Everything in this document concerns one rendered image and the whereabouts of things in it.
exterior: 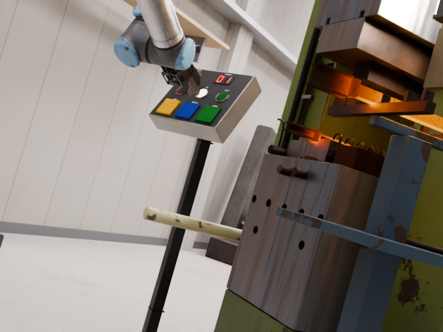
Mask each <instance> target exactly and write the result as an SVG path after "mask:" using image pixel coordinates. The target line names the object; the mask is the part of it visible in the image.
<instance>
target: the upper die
mask: <svg viewBox="0 0 443 332"><path fill-rule="evenodd" d="M316 54H318V55H321V56H323V57H325V58H327V59H329V60H331V61H333V62H335V63H338V64H340V65H342V66H344V67H347V68H349V69H351V70H353V71H354V69H355V65H356V63H359V62H366V61H374V62H375V63H378V64H379V65H382V66H384V67H386V68H388V69H390V70H392V71H394V72H396V73H398V74H400V75H403V76H405V77H407V78H409V79H411V80H413V81H415V82H417V83H419V84H421V85H424V82H425V78H426V75H427V70H428V66H429V64H430V59H431V57H432V52H431V51H429V50H427V49H425V48H424V47H421V46H420V45H417V44H416V43H414V42H412V41H410V40H408V39H406V38H404V37H403V36H401V35H399V34H397V33H395V32H393V31H391V30H389V29H387V28H385V27H383V26H382V25H380V24H378V23H376V22H374V21H372V20H371V19H369V18H367V17H363V18H357V19H353V20H347V21H343V22H337V23H333V24H328V25H324V26H323V29H322V33H321V35H320V39H319V43H318V47H317V49H316Z"/></svg>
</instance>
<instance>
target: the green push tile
mask: <svg viewBox="0 0 443 332"><path fill-rule="evenodd" d="M221 110H222V109H221V108H219V107H212V106H208V105H205V106H204V108H203V109H202V111H201V112H200V113H199V114H198V115H197V117H196V118H195V121H198V122H202V123H208V124H211V123H212V122H213V120H214V119H215V118H216V117H217V115H218V114H219V113H220V111H221Z"/></svg>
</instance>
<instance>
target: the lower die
mask: <svg viewBox="0 0 443 332"><path fill-rule="evenodd" d="M337 146H338V142H336V141H333V140H331V139H328V138H325V137H323V136H320V137H319V140H318V142H311V141H307V140H306V139H305V138H299V140H291V141H290V143H289V147H288V151H287V155H286V157H294V158H299V159H300V158H301V157H303V159H304V158H305V155H307V156H311V157H315V158H317V159H318V160H319V161H322V162H325V161H327V162H329V163H333V161H334V159H333V158H331V157H329V156H328V151H329V149H330V148H336V147H337Z"/></svg>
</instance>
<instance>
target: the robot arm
mask: <svg viewBox="0 0 443 332"><path fill-rule="evenodd" d="M136 2H137V4H138V5H137V6H136V7H135V8H134V9H133V15H134V16H135V19H134V20H133V21H132V22H131V24H130V25H129V26H128V28H127V29H126V30H125V31H124V32H123V34H122V35H121V36H120V37H119V38H118V39H117V41H116V43H115V45H114V47H113V49H114V52H115V54H116V56H117V58H118V59H119V60H120V62H122V63H123V64H124V65H127V66H128V67H132V68H134V67H137V66H139V64H140V63H141V62H143V63H148V64H153V65H159V66H161V68H162V70H163V71H162V73H161V74H162V76H163V78H164V79H165V76H166V78H167V80H166V79H165V81H166V83H167V85H169V84H170V85H174V86H180V87H181V88H180V93H181V94H185V93H186V92H188V95H189V96H191V95H193V94H195V95H196V96H198V95H199V93H200V75H199V73H198V71H197V70H196V67H194V65H193V64H192V62H193V60H194V55H195V54H196V53H200V46H199V45H195V43H194V41H193V40H192V39H190V38H185V36H184V33H183V30H182V29H181V27H180V24H179V21H178V19H177V15H176V13H175V9H174V7H173V3H172V1H171V0H136ZM164 75H165V76H164Z"/></svg>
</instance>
